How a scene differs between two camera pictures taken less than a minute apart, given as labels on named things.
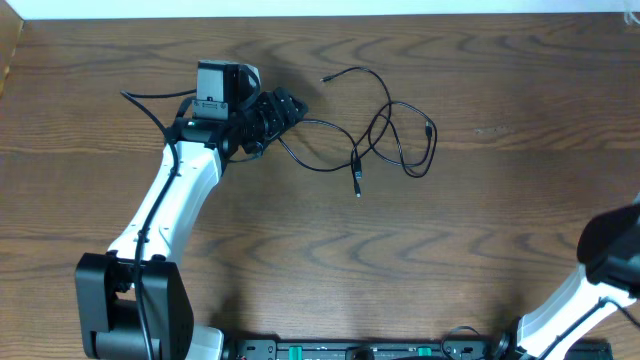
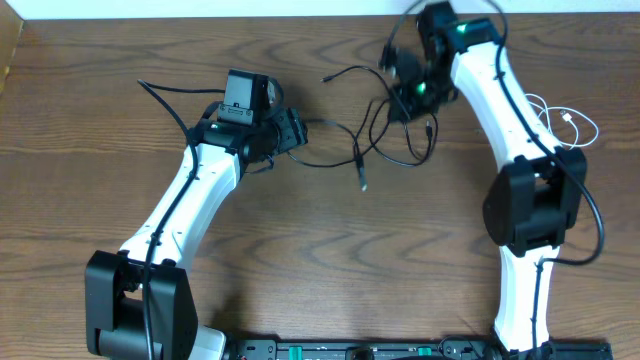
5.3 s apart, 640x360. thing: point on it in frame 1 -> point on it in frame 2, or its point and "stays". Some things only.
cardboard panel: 11,26 stays
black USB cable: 373,137 -> 312,164
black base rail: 452,347 stays
